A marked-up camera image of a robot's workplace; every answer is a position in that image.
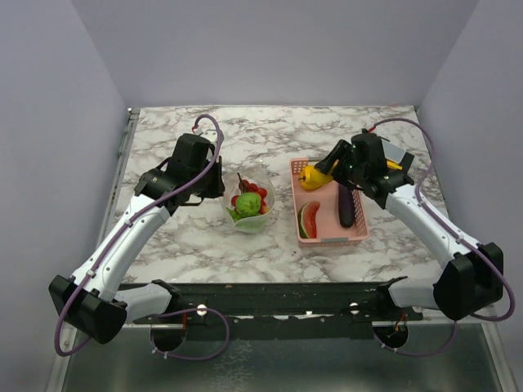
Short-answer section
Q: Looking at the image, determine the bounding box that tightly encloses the yellow bell pepper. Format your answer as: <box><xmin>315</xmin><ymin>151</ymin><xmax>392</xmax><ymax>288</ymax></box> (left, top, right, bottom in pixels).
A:
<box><xmin>298</xmin><ymin>165</ymin><xmax>333</xmax><ymax>191</ymax></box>

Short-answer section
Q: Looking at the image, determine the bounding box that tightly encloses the purple eggplant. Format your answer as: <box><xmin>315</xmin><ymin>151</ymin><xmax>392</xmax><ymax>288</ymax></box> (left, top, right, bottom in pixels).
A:
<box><xmin>337</xmin><ymin>185</ymin><xmax>355</xmax><ymax>229</ymax></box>

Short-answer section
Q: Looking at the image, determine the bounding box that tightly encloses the red cherry bunch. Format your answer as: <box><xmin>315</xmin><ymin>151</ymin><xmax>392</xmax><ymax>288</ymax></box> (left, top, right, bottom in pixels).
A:
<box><xmin>230</xmin><ymin>173</ymin><xmax>270</xmax><ymax>217</ymax></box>

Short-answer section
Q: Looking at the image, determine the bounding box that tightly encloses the watermelon slice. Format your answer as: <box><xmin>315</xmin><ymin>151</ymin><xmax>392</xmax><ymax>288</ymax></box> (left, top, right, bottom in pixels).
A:
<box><xmin>297</xmin><ymin>201</ymin><xmax>320</xmax><ymax>239</ymax></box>

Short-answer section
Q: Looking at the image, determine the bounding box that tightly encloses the clear zip top bag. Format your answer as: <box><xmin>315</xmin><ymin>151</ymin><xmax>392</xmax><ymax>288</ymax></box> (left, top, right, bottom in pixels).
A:
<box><xmin>221</xmin><ymin>163</ymin><xmax>275</xmax><ymax>234</ymax></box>

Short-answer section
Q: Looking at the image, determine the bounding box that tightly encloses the green round fruit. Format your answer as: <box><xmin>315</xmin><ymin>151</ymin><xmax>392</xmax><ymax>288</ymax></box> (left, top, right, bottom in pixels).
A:
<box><xmin>235</xmin><ymin>193</ymin><xmax>262</xmax><ymax>217</ymax></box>

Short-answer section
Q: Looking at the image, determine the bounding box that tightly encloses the green grape bunch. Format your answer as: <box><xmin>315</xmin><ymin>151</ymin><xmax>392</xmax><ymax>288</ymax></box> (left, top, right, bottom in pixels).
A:
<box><xmin>226</xmin><ymin>208</ymin><xmax>255</xmax><ymax>232</ymax></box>

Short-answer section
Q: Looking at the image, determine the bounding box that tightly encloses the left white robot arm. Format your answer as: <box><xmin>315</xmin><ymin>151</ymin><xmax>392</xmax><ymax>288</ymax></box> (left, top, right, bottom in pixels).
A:
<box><xmin>48</xmin><ymin>130</ymin><xmax>225</xmax><ymax>356</ymax></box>

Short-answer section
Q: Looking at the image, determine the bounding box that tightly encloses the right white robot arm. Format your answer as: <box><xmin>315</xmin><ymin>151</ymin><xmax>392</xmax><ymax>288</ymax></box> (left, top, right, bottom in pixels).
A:
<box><xmin>315</xmin><ymin>133</ymin><xmax>503</xmax><ymax>320</ymax></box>

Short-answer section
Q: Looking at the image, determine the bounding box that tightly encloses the yellow small tool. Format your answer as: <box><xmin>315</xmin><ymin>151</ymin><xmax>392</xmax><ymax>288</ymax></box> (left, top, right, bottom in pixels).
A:
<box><xmin>387</xmin><ymin>160</ymin><xmax>403</xmax><ymax>171</ymax></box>

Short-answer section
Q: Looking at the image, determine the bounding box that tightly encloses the grey rectangular box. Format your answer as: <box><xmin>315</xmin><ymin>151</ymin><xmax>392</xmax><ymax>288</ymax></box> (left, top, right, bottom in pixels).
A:
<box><xmin>382</xmin><ymin>140</ymin><xmax>405</xmax><ymax>165</ymax></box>

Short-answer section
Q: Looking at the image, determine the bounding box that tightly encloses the black scale board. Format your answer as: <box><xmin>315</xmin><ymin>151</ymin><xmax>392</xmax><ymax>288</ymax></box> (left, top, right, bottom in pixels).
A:
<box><xmin>400</xmin><ymin>150</ymin><xmax>414</xmax><ymax>172</ymax></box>

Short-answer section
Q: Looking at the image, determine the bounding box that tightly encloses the pink plastic basket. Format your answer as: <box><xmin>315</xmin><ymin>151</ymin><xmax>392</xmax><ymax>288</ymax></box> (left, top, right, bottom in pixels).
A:
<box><xmin>289</xmin><ymin>158</ymin><xmax>370</xmax><ymax>247</ymax></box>

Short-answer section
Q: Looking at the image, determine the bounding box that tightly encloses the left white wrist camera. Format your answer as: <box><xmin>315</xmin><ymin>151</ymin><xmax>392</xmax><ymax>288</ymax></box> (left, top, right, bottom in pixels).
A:
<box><xmin>191</xmin><ymin>127</ymin><xmax>218</xmax><ymax>144</ymax></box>

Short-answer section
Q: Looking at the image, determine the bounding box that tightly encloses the left aluminium frame rail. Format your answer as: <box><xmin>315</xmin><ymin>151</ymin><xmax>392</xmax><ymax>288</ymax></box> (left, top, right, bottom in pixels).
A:
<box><xmin>96</xmin><ymin>108</ymin><xmax>141</xmax><ymax>249</ymax></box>

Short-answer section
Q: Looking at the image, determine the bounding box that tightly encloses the black mounting rail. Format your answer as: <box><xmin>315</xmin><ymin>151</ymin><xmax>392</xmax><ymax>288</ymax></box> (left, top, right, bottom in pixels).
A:
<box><xmin>136</xmin><ymin>283</ymin><xmax>422</xmax><ymax>341</ymax></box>

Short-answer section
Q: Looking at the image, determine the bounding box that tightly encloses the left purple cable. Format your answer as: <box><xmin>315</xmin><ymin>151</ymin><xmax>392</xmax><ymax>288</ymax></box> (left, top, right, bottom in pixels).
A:
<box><xmin>54</xmin><ymin>114</ymin><xmax>225</xmax><ymax>358</ymax></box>

